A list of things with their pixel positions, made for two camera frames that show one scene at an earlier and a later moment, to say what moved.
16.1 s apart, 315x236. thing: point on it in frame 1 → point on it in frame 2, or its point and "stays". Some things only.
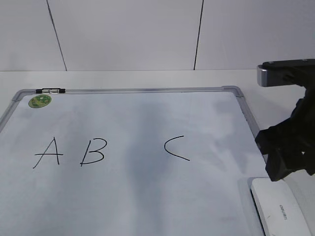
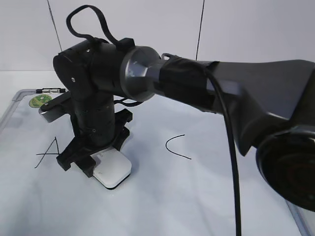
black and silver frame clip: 50,91 stays
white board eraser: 276,210 → 111,167
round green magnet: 39,101 stays
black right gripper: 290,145 → 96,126
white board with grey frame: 129,162 stays
